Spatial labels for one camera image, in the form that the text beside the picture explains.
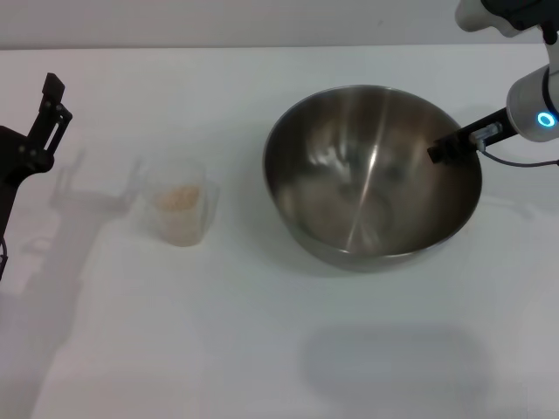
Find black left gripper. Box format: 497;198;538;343
0;72;72;280

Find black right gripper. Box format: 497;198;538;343
427;107;513;168

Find stainless steel mixing bowl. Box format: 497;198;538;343
262;84;484;274

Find white rice grains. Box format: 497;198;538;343
155;184;203;211

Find clear plastic measuring cup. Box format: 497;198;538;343
140;161;220;249

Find grey right wrist cable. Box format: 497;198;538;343
475;138;559;168

